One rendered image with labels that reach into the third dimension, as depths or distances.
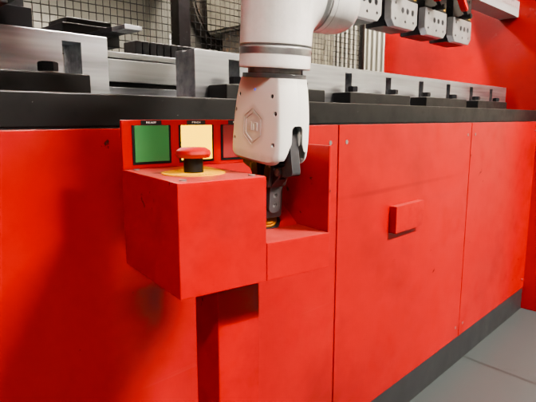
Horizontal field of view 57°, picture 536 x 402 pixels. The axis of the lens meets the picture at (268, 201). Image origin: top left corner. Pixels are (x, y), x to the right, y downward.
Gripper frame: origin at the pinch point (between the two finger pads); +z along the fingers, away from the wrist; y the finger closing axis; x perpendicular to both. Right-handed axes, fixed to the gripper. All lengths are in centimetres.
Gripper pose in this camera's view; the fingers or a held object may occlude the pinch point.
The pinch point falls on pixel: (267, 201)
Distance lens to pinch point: 62.2
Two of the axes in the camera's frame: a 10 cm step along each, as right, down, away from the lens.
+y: 5.7, 2.2, -7.9
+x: 8.2, -0.9, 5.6
